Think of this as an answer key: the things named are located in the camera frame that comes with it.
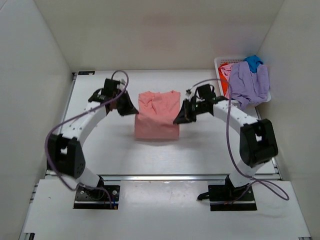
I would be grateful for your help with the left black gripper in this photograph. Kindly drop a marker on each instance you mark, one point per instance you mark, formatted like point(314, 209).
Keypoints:
point(120, 102)

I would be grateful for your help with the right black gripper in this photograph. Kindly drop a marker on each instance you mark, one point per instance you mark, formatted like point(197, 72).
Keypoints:
point(188, 111)

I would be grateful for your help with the pink t shirt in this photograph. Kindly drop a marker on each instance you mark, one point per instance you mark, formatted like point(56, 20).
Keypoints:
point(157, 111)

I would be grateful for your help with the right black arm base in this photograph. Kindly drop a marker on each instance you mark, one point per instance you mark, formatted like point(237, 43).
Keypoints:
point(227, 198)

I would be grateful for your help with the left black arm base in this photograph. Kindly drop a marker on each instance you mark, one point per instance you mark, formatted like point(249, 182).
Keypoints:
point(93, 199)

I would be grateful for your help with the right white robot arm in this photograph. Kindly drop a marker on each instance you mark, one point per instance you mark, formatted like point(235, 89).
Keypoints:
point(257, 141)

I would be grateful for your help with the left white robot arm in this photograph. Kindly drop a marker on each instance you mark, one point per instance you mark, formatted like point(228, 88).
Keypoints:
point(64, 151)

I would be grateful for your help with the orange t shirt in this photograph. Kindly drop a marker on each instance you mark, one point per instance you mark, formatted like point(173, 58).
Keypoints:
point(224, 85)

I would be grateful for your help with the black label sticker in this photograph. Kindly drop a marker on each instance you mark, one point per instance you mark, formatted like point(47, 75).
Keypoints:
point(86, 73)

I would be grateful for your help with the light pink garment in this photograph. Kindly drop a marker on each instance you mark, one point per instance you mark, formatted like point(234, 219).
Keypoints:
point(225, 71)

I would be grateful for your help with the white plastic laundry basket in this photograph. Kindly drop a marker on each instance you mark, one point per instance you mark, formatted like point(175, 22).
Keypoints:
point(231, 59)

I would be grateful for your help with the lavender t shirt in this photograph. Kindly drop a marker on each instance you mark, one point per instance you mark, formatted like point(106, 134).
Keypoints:
point(249, 88)

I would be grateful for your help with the blue t shirt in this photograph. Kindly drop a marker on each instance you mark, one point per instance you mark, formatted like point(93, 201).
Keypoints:
point(253, 62)

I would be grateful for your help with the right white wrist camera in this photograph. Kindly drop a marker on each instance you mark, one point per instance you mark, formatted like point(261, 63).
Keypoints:
point(190, 92)

